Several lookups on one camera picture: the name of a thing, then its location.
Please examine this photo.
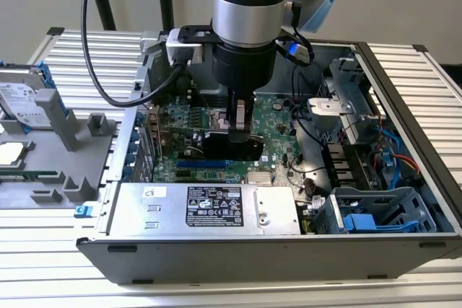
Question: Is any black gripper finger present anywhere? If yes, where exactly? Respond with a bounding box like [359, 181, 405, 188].
[227, 97, 254, 144]

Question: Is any CPU socket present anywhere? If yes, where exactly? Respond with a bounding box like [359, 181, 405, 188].
[205, 107, 230, 133]

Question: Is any metal socket cover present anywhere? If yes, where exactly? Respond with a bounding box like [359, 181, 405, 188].
[205, 107, 230, 133]

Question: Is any green motherboard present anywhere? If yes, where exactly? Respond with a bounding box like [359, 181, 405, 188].
[149, 89, 308, 185]

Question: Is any silver chipset heatsink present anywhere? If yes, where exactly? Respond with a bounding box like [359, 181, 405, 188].
[246, 172, 274, 185]

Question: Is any blue expansion slot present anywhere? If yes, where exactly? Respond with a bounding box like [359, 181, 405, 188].
[175, 160, 224, 171]

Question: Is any silver power supply unit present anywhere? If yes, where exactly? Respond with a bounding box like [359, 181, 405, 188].
[106, 181, 302, 237]

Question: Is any grey disk bay cage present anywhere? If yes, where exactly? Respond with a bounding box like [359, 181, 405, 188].
[310, 185, 438, 236]

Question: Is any grey open PC case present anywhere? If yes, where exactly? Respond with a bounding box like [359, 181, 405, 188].
[75, 32, 462, 286]

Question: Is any grey parts rack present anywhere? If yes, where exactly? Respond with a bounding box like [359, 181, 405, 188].
[0, 62, 122, 211]

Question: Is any blue disk bay carrier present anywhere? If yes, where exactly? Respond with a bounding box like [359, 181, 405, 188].
[341, 213, 377, 234]

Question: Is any small blue table clamp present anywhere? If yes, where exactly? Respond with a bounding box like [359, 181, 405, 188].
[74, 204, 95, 219]

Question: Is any green RAM stick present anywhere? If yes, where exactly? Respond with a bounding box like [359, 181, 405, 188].
[0, 169, 58, 180]

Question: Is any hard disk in blue carrier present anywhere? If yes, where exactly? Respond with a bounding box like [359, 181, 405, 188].
[0, 62, 69, 132]

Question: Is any silver CPU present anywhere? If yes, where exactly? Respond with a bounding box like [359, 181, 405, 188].
[0, 141, 27, 169]

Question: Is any thin black looped cable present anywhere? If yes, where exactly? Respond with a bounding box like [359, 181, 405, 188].
[291, 66, 315, 123]

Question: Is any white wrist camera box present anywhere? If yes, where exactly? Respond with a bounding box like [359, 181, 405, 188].
[276, 35, 315, 68]
[165, 25, 217, 66]

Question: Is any short black camera cable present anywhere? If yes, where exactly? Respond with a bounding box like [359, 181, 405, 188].
[283, 0, 317, 67]

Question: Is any silver metal drive bracket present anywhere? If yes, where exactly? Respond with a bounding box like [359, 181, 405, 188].
[306, 57, 385, 145]

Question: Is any blue data wire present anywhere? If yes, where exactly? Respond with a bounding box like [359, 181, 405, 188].
[373, 123, 407, 192]

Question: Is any red data wire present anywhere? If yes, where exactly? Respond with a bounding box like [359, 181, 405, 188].
[392, 154, 422, 176]

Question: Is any long black camera cable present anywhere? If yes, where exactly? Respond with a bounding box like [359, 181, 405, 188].
[79, 0, 194, 107]

